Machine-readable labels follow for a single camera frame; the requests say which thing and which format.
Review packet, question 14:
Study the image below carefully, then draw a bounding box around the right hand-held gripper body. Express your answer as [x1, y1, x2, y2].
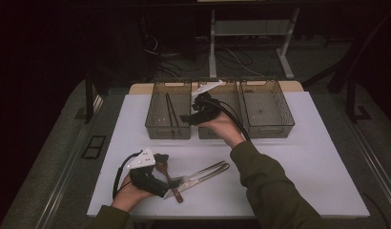
[187, 79, 226, 126]

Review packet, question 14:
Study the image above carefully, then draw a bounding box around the brown wooden spoon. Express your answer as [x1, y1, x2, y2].
[154, 161, 184, 204]

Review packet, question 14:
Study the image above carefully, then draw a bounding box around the black metal post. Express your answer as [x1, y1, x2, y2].
[84, 73, 95, 124]

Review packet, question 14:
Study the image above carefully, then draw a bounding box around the metal table knife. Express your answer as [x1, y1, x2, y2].
[163, 162, 231, 200]

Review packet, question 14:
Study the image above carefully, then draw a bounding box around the white metal desk frame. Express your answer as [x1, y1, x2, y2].
[208, 8, 301, 80]

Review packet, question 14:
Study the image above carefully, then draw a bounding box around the brown transparent plastic bin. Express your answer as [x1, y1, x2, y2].
[238, 76, 296, 139]
[196, 77, 244, 140]
[144, 78, 193, 140]

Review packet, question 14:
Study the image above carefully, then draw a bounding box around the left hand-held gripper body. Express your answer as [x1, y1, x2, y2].
[126, 146, 170, 198]

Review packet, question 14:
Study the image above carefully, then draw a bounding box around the person's right hand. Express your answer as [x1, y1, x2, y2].
[196, 111, 245, 149]

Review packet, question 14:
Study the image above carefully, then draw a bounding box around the person's left hand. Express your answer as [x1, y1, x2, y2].
[111, 175, 154, 214]

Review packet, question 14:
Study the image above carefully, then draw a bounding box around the white table cover sheet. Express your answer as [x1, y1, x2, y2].
[86, 91, 371, 219]

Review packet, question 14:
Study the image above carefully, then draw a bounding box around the black metal stand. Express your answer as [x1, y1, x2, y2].
[326, 12, 373, 124]

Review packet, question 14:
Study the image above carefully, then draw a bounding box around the right hand-held gripper cable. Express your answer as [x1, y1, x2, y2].
[212, 98, 252, 142]

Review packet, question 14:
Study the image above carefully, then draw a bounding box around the thin black cable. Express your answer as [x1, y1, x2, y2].
[361, 190, 391, 229]

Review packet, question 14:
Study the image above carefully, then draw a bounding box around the black chopstick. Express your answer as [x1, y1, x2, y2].
[166, 93, 181, 129]
[165, 93, 175, 135]

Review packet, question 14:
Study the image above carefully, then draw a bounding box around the left hand-held gripper cable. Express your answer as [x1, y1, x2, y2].
[112, 150, 144, 199]

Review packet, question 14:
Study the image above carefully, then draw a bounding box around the metal fork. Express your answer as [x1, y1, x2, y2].
[175, 160, 227, 185]

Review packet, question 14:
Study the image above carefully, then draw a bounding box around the bundle of floor cables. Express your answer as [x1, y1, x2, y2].
[142, 34, 264, 79]

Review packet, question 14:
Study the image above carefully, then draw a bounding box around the hand-held gripper cable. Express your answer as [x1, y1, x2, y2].
[212, 98, 252, 142]
[112, 150, 144, 199]

